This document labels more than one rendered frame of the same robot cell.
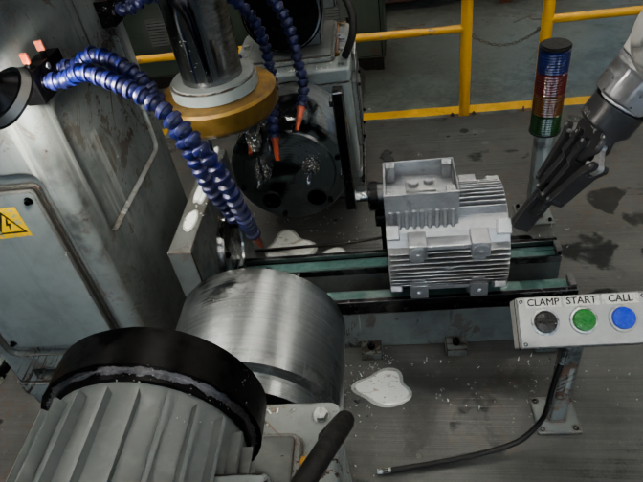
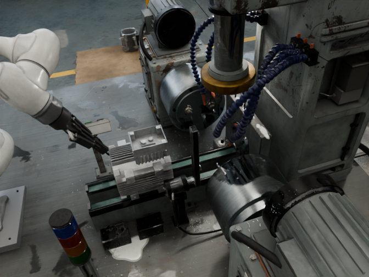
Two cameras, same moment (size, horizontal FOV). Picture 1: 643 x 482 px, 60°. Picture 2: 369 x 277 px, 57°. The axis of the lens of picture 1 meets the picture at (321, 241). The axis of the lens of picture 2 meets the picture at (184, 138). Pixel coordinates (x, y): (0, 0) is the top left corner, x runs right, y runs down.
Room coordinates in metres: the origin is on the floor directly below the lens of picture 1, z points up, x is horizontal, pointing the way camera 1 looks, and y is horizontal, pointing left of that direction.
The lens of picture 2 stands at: (1.62, -0.42, 1.92)
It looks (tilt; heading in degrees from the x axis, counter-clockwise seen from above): 42 degrees down; 156
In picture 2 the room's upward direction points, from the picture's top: 5 degrees counter-clockwise
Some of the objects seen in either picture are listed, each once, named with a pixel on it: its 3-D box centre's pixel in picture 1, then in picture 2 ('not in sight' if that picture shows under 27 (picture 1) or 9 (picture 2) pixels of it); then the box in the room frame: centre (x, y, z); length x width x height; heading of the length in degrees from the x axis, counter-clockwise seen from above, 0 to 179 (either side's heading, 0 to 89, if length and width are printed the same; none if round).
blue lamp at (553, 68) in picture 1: (553, 58); (63, 224); (1.01, -0.51, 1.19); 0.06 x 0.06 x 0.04
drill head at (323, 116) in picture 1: (294, 142); (256, 208); (1.13, 0.02, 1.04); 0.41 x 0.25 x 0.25; 170
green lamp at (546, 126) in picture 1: (545, 120); (78, 251); (1.01, -0.51, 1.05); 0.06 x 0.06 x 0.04
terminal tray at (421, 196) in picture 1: (419, 193); (148, 144); (0.76, -0.18, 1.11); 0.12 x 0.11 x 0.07; 80
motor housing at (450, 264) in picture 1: (443, 234); (141, 165); (0.76, -0.22, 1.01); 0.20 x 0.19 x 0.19; 80
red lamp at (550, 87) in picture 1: (550, 80); (68, 233); (1.01, -0.51, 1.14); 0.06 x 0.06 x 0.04
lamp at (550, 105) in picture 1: (548, 100); (73, 243); (1.01, -0.51, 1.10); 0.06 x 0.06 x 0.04
